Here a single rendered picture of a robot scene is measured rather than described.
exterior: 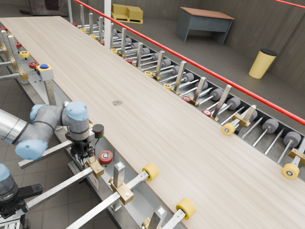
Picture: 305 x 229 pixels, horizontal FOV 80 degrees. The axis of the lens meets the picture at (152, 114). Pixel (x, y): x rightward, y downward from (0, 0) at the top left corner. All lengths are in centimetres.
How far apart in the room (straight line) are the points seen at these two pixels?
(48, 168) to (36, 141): 160
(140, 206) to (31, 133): 85
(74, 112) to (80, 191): 142
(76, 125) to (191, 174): 71
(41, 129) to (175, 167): 75
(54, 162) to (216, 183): 168
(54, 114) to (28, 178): 155
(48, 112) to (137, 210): 82
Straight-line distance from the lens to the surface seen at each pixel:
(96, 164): 113
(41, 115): 74
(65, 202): 202
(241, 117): 163
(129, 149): 116
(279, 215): 129
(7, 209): 100
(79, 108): 71
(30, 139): 66
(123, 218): 118
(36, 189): 100
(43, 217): 201
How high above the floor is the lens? 181
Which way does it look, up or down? 40 degrees down
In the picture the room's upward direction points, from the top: 12 degrees clockwise
